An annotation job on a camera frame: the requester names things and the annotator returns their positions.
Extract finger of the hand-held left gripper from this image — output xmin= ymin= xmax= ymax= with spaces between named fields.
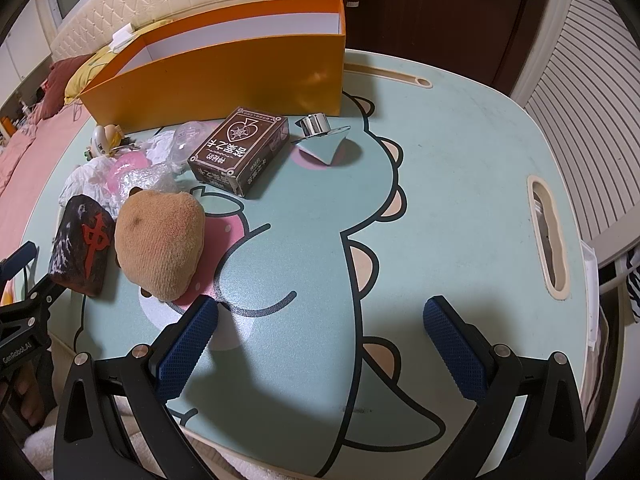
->
xmin=20 ymin=272 xmax=66 ymax=319
xmin=0 ymin=241 xmax=39 ymax=286

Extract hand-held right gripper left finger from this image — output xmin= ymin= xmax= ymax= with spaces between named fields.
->
xmin=52 ymin=294 xmax=221 ymax=480

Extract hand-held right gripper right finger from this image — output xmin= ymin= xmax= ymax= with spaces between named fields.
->
xmin=422 ymin=296 xmax=588 ymax=480

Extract black block with red mark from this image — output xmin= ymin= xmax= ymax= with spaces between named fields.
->
xmin=48 ymin=195 xmax=115 ymax=297

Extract white tissue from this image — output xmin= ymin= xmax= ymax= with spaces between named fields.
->
xmin=61 ymin=132 xmax=176 ymax=207

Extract brown capybara plush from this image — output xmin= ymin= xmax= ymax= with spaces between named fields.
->
xmin=114 ymin=186 xmax=207 ymax=304

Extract pink plastic toy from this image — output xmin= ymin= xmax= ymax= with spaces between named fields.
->
xmin=102 ymin=154 xmax=152 ymax=202

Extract small cream figurine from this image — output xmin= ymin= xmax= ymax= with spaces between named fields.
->
xmin=89 ymin=124 xmax=139 ymax=161

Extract brown playing card box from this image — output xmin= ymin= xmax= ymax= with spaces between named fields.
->
xmin=187 ymin=106 xmax=290 ymax=198

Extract orange cardboard box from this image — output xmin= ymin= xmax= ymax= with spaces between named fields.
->
xmin=79 ymin=0 xmax=347 ymax=128

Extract cartoon printed desktop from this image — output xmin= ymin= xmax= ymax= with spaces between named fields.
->
xmin=20 ymin=49 xmax=601 ymax=480

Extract person's left hand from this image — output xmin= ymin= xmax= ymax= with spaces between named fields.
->
xmin=9 ymin=359 xmax=54 ymax=429

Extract pink blanket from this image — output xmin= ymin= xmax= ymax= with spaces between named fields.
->
xmin=0 ymin=104 xmax=87 ymax=197

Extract person's white fleece clothing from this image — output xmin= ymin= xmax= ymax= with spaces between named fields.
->
xmin=22 ymin=420 xmax=151 ymax=480

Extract dark red pillow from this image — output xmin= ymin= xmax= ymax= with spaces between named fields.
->
xmin=42 ymin=55 xmax=94 ymax=107

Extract black and white striped cloth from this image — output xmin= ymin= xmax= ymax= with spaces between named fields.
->
xmin=621 ymin=247 xmax=640 ymax=326

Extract yellow pillow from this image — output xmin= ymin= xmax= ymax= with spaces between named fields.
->
xmin=64 ymin=19 xmax=173 ymax=106

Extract clear plastic capsule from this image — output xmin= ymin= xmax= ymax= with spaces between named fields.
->
xmin=170 ymin=121 xmax=214 ymax=173

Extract silver metal spinning top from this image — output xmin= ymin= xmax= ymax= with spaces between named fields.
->
xmin=292 ymin=114 xmax=354 ymax=167

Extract white tissue box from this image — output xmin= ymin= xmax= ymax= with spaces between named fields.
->
xmin=111 ymin=25 xmax=137 ymax=54

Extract dark brown door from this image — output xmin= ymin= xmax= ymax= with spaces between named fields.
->
xmin=264 ymin=0 xmax=557 ymax=97

